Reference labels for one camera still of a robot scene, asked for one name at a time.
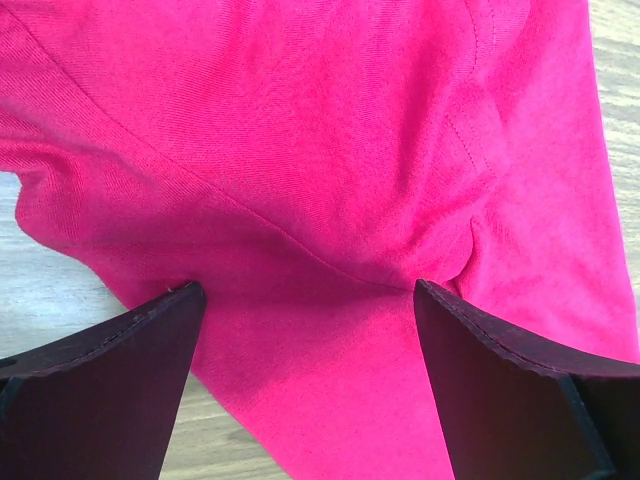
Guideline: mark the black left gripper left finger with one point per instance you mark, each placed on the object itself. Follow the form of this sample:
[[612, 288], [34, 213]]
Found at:
[[101, 403]]

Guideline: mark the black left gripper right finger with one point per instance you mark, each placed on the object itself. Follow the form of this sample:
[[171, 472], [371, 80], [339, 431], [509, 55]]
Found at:
[[515, 405]]

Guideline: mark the pink magenta t shirt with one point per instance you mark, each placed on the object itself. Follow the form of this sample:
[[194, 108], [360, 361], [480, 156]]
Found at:
[[307, 162]]

